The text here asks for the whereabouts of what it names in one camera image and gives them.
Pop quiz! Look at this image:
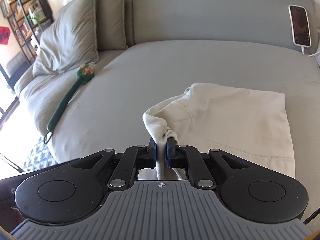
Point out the grey sofa seat cushion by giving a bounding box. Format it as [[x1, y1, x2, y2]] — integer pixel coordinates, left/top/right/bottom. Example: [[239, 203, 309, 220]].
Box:
[[50, 41, 319, 163], [13, 49, 126, 136]]

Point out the blue white patterned rug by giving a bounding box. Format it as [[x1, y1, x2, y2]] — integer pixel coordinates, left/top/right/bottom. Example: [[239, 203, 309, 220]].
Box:
[[23, 137, 57, 172]]

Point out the green fabric massage hammer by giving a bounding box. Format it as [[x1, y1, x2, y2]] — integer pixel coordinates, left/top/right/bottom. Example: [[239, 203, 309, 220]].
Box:
[[43, 64, 95, 145]]

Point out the left grey sofa seat cushion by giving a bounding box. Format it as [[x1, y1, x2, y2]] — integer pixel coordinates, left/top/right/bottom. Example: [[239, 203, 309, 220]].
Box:
[[13, 49, 126, 136]]

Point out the large grey throw pillow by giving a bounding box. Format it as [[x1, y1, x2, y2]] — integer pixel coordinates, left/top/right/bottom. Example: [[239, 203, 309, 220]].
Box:
[[32, 0, 99, 77]]

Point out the grey sofa backrest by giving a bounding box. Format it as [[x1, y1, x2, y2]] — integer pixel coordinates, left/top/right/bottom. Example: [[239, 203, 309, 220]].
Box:
[[125, 0, 318, 53]]

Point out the white smartphone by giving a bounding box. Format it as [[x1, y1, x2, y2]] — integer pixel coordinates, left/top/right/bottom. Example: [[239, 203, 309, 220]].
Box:
[[289, 4, 311, 48]]

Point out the bookshelf with books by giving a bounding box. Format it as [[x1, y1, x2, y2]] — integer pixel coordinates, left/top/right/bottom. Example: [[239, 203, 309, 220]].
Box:
[[1, 0, 54, 64]]

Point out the white charging cable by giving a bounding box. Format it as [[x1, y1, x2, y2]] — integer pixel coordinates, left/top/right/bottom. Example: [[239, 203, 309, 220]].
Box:
[[301, 24, 320, 66]]

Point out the red diamond wall decoration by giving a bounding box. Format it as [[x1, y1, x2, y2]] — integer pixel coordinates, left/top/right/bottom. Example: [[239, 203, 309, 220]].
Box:
[[0, 27, 10, 45]]

